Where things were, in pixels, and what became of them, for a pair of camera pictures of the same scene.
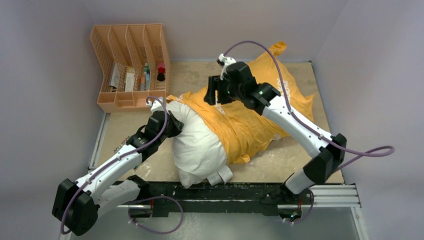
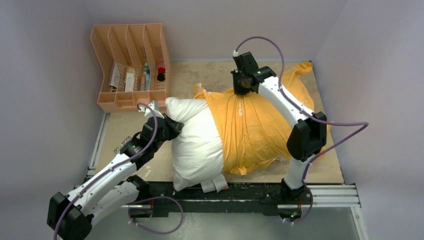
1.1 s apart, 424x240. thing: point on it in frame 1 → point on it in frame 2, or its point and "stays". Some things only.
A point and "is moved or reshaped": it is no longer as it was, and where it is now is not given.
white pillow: x=199 y=153 is moved or reshaped
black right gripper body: x=226 y=92 → x=241 y=85
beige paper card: x=130 y=79 stays
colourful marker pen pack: x=124 y=142 stays
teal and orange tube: x=145 y=80 stays
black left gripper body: x=172 y=130 stays
